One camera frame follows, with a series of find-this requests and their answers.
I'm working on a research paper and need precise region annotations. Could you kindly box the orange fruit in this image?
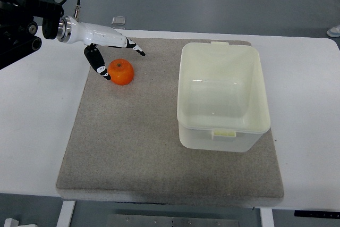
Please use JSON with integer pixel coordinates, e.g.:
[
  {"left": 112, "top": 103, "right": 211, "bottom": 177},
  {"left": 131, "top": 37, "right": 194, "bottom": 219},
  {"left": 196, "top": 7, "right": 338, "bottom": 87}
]
[{"left": 107, "top": 58, "right": 134, "bottom": 86}]

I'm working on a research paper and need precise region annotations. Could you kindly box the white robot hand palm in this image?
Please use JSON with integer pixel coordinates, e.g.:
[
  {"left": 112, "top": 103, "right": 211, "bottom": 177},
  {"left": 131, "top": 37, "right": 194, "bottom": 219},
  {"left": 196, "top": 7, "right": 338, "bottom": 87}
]
[{"left": 57, "top": 16, "right": 127, "bottom": 48}]

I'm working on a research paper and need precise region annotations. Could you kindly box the grey felt mat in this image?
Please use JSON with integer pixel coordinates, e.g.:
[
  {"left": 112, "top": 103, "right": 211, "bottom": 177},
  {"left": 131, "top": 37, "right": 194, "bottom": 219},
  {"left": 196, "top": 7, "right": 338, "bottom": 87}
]
[{"left": 56, "top": 38, "right": 284, "bottom": 207}]

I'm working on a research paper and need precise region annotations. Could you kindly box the white table leg right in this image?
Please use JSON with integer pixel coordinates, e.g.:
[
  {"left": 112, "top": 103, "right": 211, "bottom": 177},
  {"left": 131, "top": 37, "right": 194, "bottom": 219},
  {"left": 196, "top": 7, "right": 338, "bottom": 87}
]
[{"left": 260, "top": 208, "right": 275, "bottom": 227}]

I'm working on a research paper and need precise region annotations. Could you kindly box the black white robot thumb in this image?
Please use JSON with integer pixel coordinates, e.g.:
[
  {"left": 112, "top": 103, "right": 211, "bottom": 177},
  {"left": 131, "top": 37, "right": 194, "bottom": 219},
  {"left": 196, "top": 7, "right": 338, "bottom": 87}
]
[{"left": 84, "top": 44, "right": 111, "bottom": 80}]

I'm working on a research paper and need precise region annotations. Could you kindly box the white table leg left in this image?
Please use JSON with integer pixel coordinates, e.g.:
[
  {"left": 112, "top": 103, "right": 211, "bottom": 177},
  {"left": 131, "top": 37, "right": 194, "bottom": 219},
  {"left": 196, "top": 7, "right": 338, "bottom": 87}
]
[{"left": 56, "top": 200, "right": 76, "bottom": 227}]

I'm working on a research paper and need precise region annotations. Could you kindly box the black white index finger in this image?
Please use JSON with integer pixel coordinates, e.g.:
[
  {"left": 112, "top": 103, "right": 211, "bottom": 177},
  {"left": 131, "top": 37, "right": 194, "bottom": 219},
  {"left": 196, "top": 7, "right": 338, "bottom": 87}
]
[{"left": 126, "top": 38, "right": 146, "bottom": 56}]

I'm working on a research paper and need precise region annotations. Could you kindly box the small clear plastic square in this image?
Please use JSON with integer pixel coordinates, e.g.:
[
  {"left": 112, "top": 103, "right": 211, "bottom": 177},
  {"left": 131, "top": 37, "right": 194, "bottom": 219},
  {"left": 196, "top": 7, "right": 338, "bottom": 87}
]
[{"left": 112, "top": 16, "right": 126, "bottom": 26}]

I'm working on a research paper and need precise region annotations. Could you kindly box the cream plastic storage box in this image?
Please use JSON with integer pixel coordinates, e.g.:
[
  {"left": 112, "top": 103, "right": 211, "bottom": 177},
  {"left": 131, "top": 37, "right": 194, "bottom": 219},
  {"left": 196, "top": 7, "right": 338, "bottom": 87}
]
[{"left": 177, "top": 42, "right": 270, "bottom": 153}]

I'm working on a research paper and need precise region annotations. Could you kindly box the black table control panel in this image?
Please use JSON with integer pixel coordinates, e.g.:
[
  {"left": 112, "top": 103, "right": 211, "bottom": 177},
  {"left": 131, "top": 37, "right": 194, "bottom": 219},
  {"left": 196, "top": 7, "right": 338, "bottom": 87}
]
[{"left": 294, "top": 210, "right": 340, "bottom": 220}]

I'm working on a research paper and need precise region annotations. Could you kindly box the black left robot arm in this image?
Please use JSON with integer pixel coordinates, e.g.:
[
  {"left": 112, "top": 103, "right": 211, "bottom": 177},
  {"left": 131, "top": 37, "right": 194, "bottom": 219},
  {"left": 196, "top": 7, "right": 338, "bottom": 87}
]
[{"left": 1, "top": 0, "right": 145, "bottom": 80}]

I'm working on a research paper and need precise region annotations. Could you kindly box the white table leg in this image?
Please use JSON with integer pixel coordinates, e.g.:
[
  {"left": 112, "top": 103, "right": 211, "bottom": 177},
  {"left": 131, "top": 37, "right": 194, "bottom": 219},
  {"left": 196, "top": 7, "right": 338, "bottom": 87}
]
[
  {"left": 56, "top": 200, "right": 76, "bottom": 227},
  {"left": 260, "top": 208, "right": 275, "bottom": 227}
]

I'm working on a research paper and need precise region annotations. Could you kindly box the white sneaker at right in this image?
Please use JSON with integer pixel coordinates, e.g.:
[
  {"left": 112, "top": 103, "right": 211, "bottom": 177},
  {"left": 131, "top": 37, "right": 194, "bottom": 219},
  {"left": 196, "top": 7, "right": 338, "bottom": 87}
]
[{"left": 326, "top": 25, "right": 340, "bottom": 38}]

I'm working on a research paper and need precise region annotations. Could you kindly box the white block bottom left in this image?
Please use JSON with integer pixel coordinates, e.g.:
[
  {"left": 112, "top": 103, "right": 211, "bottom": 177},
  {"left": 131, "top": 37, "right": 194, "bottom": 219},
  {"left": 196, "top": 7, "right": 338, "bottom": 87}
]
[{"left": 4, "top": 218, "right": 19, "bottom": 227}]

